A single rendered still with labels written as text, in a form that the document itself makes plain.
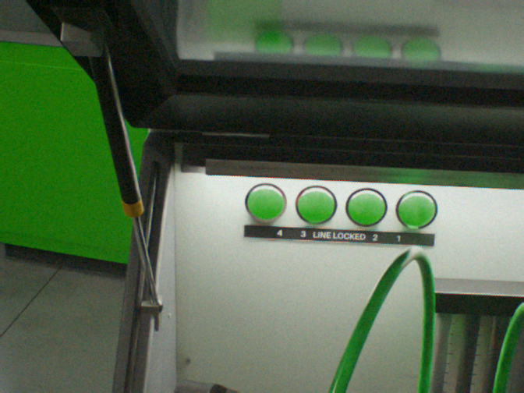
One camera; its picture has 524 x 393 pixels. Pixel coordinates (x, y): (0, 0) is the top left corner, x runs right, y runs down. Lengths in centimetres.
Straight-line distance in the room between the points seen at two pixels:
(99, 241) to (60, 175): 31
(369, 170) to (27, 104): 283
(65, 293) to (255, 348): 266
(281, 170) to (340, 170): 7
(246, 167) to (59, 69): 265
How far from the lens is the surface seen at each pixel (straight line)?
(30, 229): 399
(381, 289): 84
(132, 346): 100
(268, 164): 106
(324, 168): 106
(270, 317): 118
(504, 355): 106
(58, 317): 365
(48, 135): 378
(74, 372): 332
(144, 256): 94
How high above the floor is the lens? 181
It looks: 22 degrees down
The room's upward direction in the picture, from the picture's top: 2 degrees clockwise
